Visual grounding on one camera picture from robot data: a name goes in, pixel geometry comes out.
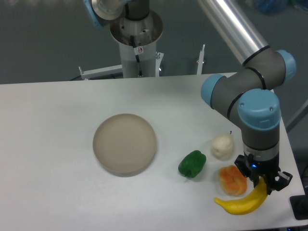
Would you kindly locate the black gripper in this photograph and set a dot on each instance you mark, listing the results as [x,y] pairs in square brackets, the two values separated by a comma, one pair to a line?
[251,168]

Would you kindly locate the yellow toy banana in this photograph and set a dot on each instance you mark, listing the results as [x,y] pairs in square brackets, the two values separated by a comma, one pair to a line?
[247,204]

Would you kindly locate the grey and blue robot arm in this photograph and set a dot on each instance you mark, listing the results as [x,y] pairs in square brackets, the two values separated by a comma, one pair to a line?
[246,98]

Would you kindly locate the beige round plate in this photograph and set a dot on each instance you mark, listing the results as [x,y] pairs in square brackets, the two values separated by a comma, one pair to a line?
[125,144]

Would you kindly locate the orange toy peeled tangerine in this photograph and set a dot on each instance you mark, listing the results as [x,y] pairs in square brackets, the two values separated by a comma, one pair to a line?
[231,181]

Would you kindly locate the white toy garlic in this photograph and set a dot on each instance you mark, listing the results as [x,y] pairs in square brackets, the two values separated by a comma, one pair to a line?
[222,146]

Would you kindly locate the black device at table edge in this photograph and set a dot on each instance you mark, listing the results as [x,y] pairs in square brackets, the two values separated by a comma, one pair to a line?
[299,206]

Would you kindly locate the green toy bell pepper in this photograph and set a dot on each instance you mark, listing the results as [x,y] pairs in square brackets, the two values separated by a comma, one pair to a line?
[192,164]

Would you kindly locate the blue object top right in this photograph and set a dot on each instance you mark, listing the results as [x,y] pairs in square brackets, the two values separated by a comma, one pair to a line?
[270,6]

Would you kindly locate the white metal bracket right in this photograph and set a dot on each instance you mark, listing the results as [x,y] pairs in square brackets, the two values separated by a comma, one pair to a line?
[201,61]

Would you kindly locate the white metal bracket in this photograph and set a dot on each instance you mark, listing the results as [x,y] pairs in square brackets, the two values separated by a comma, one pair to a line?
[201,61]
[100,73]

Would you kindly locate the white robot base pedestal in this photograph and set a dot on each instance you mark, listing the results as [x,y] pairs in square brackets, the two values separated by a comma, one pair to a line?
[137,44]

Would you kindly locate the white metal bracket left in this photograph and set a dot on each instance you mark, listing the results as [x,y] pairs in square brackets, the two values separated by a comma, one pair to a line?
[100,73]

